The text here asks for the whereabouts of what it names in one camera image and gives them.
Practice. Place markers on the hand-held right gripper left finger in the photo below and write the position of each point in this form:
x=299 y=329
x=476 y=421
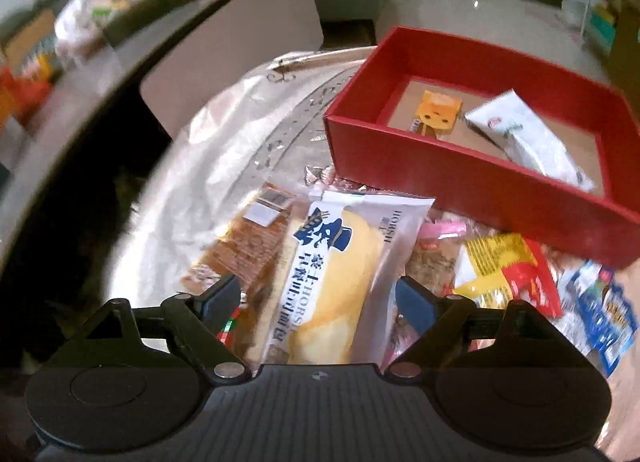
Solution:
x=223 y=295

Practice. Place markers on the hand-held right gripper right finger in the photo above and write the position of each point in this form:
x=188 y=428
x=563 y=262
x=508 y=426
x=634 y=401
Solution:
x=415 y=305

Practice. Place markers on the clear small packet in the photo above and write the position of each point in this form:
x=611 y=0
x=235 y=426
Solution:
x=432 y=257

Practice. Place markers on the yellow bread packet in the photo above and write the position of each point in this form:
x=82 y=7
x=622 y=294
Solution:
x=330 y=282

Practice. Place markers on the red cardboard box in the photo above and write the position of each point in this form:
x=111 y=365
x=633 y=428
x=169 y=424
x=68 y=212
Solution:
x=450 y=182

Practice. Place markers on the blue snack packet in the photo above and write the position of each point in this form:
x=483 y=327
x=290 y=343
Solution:
x=610 y=312

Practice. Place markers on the brown cake packet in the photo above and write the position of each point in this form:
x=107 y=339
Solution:
x=250 y=247

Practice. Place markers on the yellow red snack packet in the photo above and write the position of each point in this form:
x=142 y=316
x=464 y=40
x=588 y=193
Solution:
x=505 y=267

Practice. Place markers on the silver floral tablecloth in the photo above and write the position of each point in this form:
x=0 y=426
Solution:
x=225 y=142

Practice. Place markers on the orange snack packet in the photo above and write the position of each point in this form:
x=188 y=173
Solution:
x=437 y=112

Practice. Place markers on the white green snack packet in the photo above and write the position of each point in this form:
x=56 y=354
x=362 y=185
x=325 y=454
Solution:
x=525 y=137

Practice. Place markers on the dark green box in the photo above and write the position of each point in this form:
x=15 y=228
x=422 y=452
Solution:
x=155 y=7

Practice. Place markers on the orange yellow box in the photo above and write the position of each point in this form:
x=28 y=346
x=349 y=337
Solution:
x=30 y=67

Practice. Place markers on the clear plastic bag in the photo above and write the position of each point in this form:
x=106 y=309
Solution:
x=85 y=17

